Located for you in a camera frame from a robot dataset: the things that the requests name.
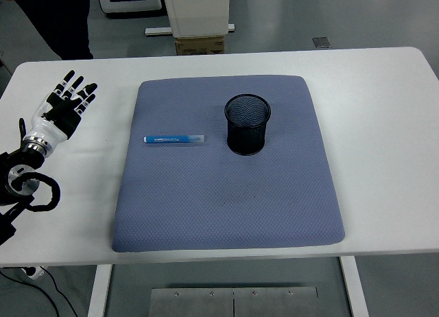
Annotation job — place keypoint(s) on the person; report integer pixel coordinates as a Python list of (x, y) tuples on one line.
[(58, 22)]

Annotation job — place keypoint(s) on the white table leg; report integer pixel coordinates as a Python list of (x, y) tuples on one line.
[(355, 289), (97, 293)]

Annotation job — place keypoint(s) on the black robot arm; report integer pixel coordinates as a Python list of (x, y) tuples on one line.
[(7, 186)]

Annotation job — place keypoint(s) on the blue-grey textured mat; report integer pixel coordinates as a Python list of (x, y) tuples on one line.
[(223, 200)]

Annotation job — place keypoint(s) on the white base bar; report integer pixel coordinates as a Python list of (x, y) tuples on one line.
[(157, 31)]

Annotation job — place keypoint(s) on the black mesh pen holder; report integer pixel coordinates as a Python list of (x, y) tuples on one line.
[(247, 138)]

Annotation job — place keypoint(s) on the grey metal plate with screws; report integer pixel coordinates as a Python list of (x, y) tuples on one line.
[(205, 303)]

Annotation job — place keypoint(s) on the blue marker pen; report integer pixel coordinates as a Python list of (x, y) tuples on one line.
[(164, 139)]

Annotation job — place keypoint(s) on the white tall cabinet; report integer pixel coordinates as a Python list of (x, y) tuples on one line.
[(199, 11)]

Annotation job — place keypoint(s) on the small grey floor plate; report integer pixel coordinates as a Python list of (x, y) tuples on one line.
[(322, 42)]

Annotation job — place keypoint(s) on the white appliance with dark slot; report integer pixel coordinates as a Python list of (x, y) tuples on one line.
[(130, 1)]

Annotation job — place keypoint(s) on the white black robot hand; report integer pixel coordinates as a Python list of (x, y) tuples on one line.
[(51, 128)]

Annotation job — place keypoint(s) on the brown cardboard box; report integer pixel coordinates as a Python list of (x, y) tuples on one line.
[(199, 45)]

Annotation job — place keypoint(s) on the white power strip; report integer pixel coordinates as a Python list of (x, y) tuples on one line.
[(34, 272)]

